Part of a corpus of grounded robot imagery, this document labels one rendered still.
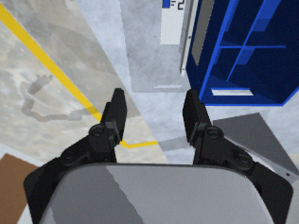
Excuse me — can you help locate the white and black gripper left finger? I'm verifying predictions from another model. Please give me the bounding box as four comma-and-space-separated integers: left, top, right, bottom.
24, 88, 128, 224

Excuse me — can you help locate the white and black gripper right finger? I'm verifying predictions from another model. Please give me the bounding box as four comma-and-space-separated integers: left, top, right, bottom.
183, 89, 293, 224

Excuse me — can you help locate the white paper pick list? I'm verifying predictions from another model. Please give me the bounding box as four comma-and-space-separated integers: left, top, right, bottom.
160, 0, 185, 44

